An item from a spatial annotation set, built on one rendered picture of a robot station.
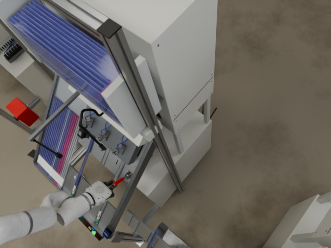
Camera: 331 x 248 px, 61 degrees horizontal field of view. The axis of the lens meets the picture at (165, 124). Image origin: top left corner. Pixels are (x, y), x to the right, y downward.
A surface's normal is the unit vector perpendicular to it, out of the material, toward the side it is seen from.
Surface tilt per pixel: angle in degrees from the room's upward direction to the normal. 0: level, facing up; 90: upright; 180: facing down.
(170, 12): 0
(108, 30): 0
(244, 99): 0
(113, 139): 42
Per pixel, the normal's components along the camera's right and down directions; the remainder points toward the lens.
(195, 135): -0.13, -0.40
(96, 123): -0.53, 0.19
